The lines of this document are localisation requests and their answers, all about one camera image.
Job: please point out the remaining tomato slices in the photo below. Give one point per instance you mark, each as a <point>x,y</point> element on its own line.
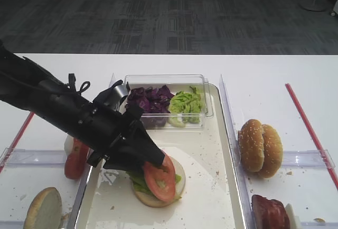
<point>76,161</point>

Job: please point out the clear rail behind tomatoes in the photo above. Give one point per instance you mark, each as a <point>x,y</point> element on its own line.
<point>33,158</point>

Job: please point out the left red plastic strip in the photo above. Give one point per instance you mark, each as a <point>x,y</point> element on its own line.
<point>17,139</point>

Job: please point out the clear rail behind buns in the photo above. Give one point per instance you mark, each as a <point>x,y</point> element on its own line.
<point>315,159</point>

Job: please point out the tomato slice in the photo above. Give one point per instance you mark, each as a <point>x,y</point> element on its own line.
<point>161,181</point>

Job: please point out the bun bottom standing left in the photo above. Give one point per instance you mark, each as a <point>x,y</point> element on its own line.
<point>45,210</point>

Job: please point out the lettuce leaf on bun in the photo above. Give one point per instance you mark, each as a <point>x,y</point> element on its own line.
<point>140,185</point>

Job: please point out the sesame bun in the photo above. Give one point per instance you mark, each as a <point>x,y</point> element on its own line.
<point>273,152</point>
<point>251,145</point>

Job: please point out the purple cabbage leaves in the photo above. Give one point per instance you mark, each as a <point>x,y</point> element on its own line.
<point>153,101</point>

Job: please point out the cream metal tray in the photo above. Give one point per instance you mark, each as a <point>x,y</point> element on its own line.
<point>213,132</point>

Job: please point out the clear rail behind patties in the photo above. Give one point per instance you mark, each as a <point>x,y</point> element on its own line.
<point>314,225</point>

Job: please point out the right red plastic strip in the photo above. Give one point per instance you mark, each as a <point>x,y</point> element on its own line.
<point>315,139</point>

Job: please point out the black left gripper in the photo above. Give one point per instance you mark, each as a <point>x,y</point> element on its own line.
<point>127,145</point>

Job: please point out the white pusher block tomatoes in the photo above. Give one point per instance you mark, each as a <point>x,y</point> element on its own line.
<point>68,145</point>

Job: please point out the sesame bun top inner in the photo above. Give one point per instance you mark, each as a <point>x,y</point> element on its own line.
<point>273,152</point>

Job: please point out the right clear tray guide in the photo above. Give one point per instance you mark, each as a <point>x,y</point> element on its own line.
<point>247,218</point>

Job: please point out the bottom bun on plate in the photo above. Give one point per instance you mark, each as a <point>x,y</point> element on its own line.
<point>152,201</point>

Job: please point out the stacked brown meat patties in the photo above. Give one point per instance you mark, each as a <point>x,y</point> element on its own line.
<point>269,213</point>

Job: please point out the clear plastic salad box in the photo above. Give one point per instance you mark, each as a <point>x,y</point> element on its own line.
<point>175,83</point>

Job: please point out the green lettuce in box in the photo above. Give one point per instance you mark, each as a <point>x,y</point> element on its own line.
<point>187,103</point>

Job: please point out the stanchion post base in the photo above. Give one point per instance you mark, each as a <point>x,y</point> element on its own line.
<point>313,5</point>

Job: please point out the sesame bun top outer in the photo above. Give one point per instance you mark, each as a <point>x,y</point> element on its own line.
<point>251,145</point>

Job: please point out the red plastic strip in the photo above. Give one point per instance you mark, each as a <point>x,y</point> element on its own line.
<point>17,139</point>
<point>315,139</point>

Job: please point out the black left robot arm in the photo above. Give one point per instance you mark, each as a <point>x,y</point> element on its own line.
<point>28,86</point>

